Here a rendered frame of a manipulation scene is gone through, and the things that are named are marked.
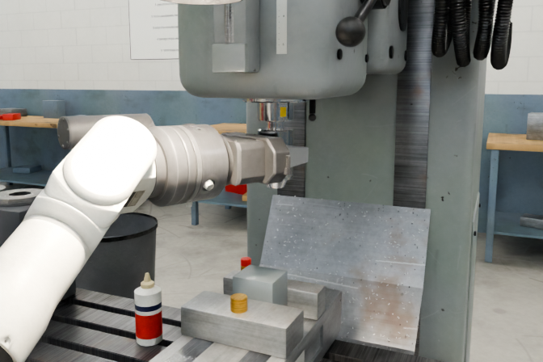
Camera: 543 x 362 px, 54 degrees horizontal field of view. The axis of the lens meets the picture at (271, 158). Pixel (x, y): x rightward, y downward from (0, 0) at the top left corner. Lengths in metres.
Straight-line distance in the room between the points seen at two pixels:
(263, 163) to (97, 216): 0.22
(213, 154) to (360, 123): 0.51
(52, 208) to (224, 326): 0.30
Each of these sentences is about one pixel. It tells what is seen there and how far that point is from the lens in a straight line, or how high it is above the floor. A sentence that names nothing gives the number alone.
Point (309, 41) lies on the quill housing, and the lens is 0.58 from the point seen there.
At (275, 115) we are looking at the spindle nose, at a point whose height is 1.29.
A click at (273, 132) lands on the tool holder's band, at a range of 0.67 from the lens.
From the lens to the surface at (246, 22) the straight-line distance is 0.57.
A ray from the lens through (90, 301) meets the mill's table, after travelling 1.05.
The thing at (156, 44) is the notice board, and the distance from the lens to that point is 5.93.
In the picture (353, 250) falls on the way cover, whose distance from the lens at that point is 1.04.
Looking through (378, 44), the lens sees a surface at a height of 1.38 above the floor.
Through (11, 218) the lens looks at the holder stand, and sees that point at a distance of 0.97.
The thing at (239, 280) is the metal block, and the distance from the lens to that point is 0.73.
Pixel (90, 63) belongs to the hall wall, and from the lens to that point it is 6.49.
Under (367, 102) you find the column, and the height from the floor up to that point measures 1.29.
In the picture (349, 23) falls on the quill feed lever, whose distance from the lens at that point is 0.54.
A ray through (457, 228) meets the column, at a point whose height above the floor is 1.06.
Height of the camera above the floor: 1.33
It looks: 9 degrees down
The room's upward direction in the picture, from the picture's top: straight up
